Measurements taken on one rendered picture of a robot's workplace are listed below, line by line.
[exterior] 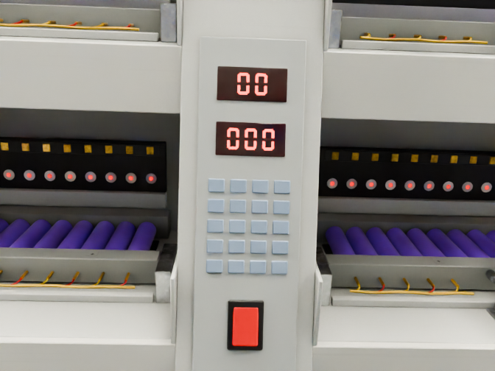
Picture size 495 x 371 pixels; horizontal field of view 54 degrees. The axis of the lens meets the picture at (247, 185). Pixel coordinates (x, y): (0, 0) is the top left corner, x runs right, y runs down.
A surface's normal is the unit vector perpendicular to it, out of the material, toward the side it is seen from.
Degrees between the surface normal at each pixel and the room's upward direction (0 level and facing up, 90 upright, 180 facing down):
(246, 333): 84
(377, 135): 90
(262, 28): 90
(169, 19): 106
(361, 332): 16
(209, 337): 90
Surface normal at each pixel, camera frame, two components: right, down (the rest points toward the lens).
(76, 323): 0.04, -0.95
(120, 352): 0.03, 0.32
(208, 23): 0.04, 0.05
